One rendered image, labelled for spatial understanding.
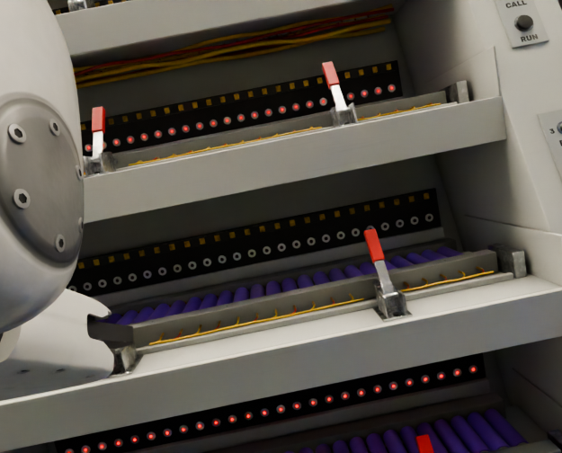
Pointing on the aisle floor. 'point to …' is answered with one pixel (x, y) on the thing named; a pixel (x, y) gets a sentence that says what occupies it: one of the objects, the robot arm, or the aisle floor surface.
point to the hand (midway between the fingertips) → (84, 357)
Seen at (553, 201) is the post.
